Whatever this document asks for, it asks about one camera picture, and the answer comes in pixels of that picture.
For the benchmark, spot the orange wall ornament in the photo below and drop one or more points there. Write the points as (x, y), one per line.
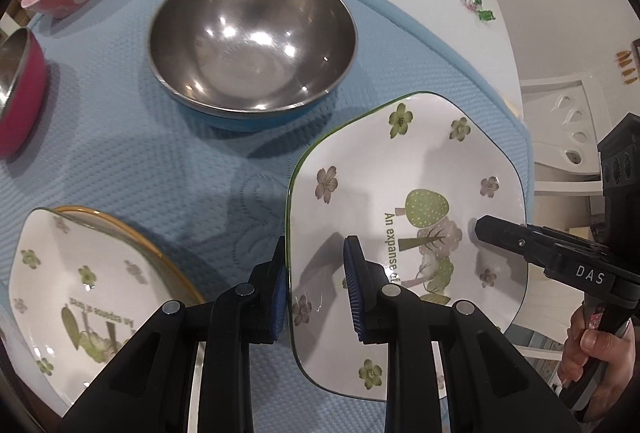
(627, 65)

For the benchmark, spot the green-rimmed floral plate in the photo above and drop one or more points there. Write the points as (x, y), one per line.
(400, 163)

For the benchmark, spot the person's right hand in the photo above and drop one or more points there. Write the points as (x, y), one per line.
(595, 340)

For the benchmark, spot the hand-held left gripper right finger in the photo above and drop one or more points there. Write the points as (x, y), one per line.
(352, 293)

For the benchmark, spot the hexagonal tree print plate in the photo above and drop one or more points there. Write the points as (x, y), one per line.
(75, 303)

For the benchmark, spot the light blue quilted mat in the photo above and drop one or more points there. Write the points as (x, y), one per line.
(125, 138)

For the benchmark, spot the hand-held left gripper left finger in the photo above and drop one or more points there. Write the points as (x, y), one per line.
(277, 308)

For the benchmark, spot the pink green wrapped candy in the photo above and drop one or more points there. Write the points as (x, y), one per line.
(471, 1)

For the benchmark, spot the small red steel bowl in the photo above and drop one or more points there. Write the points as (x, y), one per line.
(20, 103)

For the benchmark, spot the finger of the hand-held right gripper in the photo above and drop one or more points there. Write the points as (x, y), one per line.
(520, 240)

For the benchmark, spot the round floral plate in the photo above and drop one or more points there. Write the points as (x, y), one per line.
(150, 252)

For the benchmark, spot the large blue steel bowl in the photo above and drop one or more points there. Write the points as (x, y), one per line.
(250, 33)

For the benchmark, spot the white dining chair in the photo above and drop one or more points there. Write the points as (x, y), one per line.
(545, 123)

